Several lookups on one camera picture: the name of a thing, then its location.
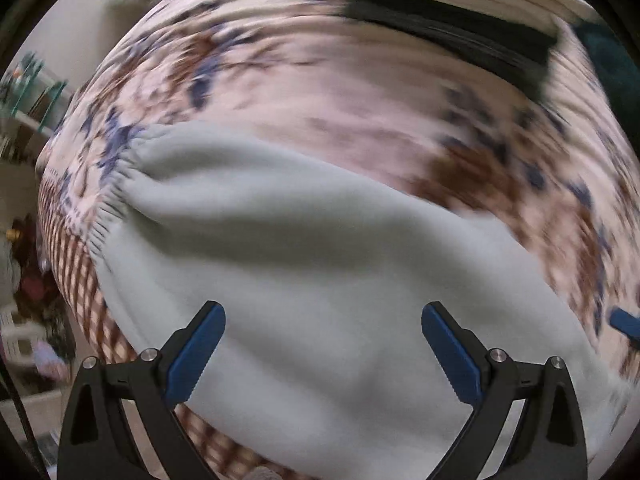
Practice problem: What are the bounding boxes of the light green fleece pants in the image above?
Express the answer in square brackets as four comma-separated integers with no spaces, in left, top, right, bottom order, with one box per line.
[90,121,633,478]

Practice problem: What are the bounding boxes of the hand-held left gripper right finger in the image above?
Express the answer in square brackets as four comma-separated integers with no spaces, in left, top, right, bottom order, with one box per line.
[421,301,588,480]

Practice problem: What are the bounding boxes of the dark grey folded pants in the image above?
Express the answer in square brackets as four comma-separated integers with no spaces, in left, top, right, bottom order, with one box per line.
[345,0,561,103]

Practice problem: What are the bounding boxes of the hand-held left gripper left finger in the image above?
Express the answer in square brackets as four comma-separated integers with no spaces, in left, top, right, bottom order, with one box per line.
[56,300,227,480]

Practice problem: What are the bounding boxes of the pink cloth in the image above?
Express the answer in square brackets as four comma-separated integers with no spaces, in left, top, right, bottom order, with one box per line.
[32,340,71,381]

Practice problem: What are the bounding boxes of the cluttered storage shelf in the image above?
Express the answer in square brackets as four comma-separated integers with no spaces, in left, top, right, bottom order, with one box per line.
[0,52,68,161]

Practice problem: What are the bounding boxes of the white plastic stool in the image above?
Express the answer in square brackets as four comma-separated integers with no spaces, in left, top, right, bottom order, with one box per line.
[0,305,48,366]

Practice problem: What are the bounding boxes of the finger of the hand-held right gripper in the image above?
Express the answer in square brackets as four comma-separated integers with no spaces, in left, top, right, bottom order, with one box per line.
[609,307,640,348]

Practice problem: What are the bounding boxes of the teal velvet duvet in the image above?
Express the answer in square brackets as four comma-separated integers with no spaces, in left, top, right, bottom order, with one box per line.
[572,17,636,111]

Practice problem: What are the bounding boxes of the floral printed blanket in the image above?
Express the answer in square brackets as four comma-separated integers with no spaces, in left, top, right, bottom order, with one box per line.
[37,0,640,480]

